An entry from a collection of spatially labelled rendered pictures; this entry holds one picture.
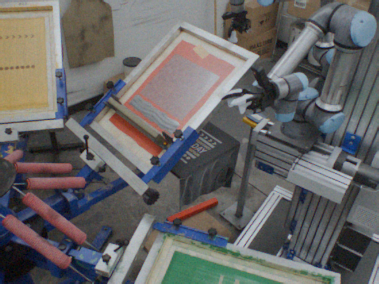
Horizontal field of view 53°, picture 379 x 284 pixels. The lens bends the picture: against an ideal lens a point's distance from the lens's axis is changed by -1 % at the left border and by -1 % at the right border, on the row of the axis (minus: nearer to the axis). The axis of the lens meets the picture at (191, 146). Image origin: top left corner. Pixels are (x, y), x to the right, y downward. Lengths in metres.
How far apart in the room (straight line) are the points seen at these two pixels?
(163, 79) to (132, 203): 1.41
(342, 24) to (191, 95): 0.79
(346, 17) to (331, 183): 0.73
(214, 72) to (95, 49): 2.25
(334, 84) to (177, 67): 0.84
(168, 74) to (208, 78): 0.24
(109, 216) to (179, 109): 1.46
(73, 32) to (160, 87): 1.95
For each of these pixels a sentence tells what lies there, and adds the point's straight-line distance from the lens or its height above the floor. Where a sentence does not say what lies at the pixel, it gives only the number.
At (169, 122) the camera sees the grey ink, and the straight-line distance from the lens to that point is 1.90.
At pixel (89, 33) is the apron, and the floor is 0.85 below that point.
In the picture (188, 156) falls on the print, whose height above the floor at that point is 0.95.
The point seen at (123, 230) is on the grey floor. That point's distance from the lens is 3.05.
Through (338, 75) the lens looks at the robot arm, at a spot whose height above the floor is 1.65.
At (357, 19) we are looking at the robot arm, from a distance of 1.56.
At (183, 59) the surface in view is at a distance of 2.12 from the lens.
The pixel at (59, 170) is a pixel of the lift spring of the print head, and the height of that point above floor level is 1.13.
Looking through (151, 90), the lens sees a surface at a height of 1.30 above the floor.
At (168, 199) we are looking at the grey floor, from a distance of 3.24.
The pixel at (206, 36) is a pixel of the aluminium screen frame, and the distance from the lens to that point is 2.12.
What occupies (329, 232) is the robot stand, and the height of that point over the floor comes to 0.57.
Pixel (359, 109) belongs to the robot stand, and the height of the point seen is 1.42.
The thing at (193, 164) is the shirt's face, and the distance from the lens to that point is 2.13.
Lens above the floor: 2.37
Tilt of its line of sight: 39 degrees down
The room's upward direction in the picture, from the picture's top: 3 degrees clockwise
